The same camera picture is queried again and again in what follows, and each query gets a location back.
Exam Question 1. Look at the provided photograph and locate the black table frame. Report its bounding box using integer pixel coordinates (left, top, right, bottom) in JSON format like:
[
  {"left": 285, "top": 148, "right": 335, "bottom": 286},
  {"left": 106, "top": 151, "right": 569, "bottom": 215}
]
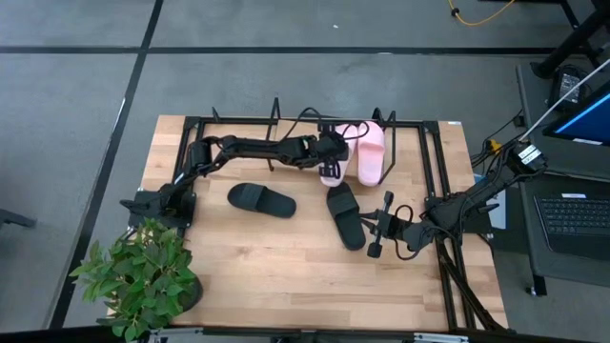
[{"left": 173, "top": 115, "right": 510, "bottom": 333}]

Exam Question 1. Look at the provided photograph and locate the dark grey laptop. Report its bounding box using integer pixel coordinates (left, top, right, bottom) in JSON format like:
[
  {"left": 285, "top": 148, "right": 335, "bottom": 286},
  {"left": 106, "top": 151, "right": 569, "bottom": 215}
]
[{"left": 518, "top": 170, "right": 610, "bottom": 288}]

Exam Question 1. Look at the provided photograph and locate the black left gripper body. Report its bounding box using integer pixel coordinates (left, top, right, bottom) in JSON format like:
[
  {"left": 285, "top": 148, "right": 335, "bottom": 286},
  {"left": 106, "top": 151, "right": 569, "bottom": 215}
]
[{"left": 316, "top": 131, "right": 352, "bottom": 164}]

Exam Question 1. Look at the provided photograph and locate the monitor with blue screen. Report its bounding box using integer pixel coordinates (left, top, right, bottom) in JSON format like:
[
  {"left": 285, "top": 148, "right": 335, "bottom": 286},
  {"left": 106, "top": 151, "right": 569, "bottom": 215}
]
[{"left": 542, "top": 80, "right": 610, "bottom": 148}]

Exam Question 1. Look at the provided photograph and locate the black power adapter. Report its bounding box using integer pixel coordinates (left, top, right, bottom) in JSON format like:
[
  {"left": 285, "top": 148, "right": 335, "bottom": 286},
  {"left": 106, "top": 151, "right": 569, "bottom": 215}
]
[{"left": 547, "top": 64, "right": 593, "bottom": 111}]

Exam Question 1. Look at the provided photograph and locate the dark chair leg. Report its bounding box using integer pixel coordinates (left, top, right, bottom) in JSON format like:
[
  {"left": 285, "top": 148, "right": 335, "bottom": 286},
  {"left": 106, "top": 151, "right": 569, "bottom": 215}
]
[{"left": 0, "top": 208, "right": 38, "bottom": 231}]

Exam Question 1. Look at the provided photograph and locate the black camera cable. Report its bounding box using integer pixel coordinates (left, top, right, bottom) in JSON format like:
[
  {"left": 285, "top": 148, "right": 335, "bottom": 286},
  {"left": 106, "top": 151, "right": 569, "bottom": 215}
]
[
  {"left": 394, "top": 203, "right": 428, "bottom": 262},
  {"left": 284, "top": 107, "right": 371, "bottom": 142}
]

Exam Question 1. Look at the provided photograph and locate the yellow cable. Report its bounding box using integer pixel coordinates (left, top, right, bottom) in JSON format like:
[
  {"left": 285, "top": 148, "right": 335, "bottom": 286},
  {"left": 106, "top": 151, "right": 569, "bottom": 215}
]
[{"left": 446, "top": 0, "right": 517, "bottom": 28}]

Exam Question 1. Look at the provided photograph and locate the green potted plant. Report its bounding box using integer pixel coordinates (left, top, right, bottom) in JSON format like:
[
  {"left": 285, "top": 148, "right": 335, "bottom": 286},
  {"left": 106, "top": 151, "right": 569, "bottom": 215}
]
[{"left": 69, "top": 216, "right": 205, "bottom": 343}]

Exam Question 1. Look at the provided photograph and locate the black foam slide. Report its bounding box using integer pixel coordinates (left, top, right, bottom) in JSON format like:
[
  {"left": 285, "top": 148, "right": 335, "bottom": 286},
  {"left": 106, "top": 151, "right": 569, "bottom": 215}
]
[
  {"left": 326, "top": 182, "right": 368, "bottom": 252},
  {"left": 227, "top": 182, "right": 297, "bottom": 220}
]

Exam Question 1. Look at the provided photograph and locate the black wire shoe shelf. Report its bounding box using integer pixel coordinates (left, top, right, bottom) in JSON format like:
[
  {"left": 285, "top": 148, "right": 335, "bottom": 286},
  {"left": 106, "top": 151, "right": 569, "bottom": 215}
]
[{"left": 209, "top": 97, "right": 399, "bottom": 188}]

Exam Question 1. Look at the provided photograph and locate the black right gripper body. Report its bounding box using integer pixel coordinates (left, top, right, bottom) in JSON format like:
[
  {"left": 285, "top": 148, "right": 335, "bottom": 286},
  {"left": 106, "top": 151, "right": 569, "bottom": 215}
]
[{"left": 366, "top": 191, "right": 420, "bottom": 258}]

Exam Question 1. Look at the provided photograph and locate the pink foam slide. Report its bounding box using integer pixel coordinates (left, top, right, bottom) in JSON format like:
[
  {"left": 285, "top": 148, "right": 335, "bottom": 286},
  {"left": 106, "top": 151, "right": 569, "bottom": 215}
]
[
  {"left": 319, "top": 123, "right": 359, "bottom": 189},
  {"left": 356, "top": 120, "right": 386, "bottom": 188}
]

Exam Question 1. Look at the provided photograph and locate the black rig beam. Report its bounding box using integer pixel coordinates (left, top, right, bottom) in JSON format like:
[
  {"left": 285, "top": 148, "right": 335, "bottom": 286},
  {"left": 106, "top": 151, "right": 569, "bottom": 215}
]
[{"left": 0, "top": 325, "right": 610, "bottom": 343}]

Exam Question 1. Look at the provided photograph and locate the black cable bundle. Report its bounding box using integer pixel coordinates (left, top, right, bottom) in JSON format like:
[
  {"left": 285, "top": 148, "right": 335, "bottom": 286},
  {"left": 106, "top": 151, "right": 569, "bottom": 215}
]
[{"left": 469, "top": 109, "right": 525, "bottom": 169}]

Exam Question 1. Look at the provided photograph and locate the black stand leg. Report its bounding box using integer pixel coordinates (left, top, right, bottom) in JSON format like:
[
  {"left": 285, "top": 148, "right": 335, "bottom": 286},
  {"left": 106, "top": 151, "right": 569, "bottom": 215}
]
[{"left": 530, "top": 0, "right": 610, "bottom": 80}]

